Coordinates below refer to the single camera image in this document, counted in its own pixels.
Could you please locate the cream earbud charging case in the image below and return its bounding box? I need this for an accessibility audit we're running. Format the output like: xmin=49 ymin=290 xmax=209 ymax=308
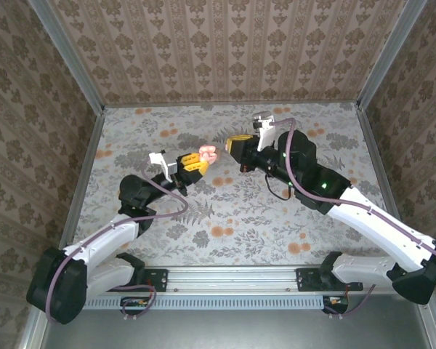
xmin=198 ymin=144 xmax=221 ymax=164

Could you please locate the floral patterned table mat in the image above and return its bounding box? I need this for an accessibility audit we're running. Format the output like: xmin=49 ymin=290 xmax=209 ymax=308
xmin=70 ymin=103 xmax=399 ymax=268

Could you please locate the small electronics board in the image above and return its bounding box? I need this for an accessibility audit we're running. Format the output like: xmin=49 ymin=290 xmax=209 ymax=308
xmin=322 ymin=294 xmax=350 ymax=314
xmin=120 ymin=296 xmax=158 ymax=316

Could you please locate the grey metal shelf panel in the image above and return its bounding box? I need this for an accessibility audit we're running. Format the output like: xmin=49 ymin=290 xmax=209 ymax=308
xmin=39 ymin=293 xmax=435 ymax=349

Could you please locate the thin black cable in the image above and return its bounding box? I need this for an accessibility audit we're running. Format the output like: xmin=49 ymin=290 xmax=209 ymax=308
xmin=264 ymin=173 xmax=292 ymax=201

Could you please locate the aluminium table side rail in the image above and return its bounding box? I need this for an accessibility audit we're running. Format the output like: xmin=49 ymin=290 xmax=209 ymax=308
xmin=355 ymin=105 xmax=436 ymax=349
xmin=17 ymin=108 xmax=106 ymax=349

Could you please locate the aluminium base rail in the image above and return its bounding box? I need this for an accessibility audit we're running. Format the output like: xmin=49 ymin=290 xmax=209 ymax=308
xmin=145 ymin=266 xmax=428 ymax=294

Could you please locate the aluminium frame corner post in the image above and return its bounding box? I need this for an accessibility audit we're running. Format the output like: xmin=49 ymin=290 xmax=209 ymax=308
xmin=355 ymin=0 xmax=429 ymax=110
xmin=28 ymin=0 xmax=106 ymax=116

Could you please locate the white slotted cable duct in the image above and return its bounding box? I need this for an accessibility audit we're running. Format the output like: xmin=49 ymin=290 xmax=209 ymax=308
xmin=83 ymin=293 xmax=330 ymax=310

